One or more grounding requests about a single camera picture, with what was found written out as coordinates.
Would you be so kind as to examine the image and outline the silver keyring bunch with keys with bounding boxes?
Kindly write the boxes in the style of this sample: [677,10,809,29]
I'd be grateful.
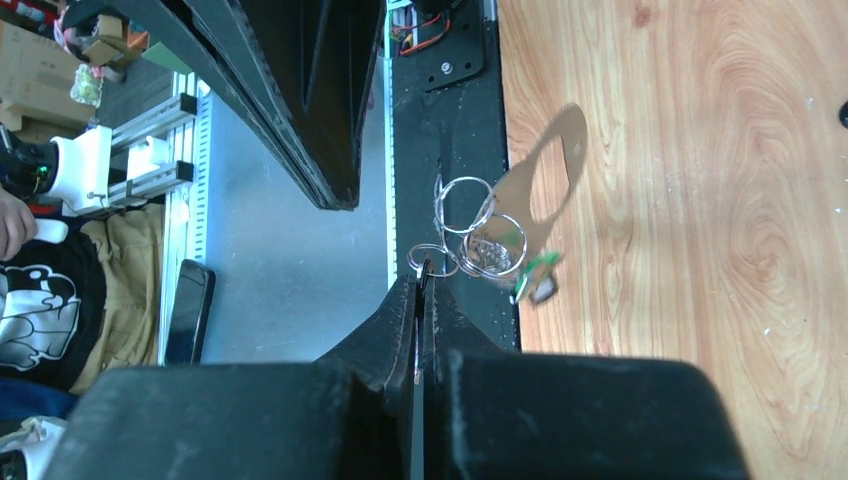
[405,103,590,307]

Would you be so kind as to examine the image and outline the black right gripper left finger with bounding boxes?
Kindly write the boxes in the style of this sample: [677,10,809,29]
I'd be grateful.
[45,275,417,479]

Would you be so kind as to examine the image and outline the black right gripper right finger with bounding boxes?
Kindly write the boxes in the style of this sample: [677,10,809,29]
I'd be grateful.
[422,279,750,479]

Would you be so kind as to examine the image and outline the person in black shirt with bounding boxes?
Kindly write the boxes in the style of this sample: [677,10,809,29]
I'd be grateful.
[0,185,167,480]

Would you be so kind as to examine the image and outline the white clamp on aluminium rail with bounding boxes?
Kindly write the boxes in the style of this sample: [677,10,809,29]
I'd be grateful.
[39,92,200,220]

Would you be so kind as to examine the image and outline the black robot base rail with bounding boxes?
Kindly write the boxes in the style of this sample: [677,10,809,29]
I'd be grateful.
[387,0,521,352]

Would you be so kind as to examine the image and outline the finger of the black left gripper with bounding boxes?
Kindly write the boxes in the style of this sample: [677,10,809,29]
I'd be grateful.
[62,0,386,210]

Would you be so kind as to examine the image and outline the black smartphone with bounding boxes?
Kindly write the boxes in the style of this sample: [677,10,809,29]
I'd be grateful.
[163,259,216,366]

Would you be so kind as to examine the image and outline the cardboard boxes in background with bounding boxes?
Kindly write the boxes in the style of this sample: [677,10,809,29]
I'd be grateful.
[1,1,149,131]

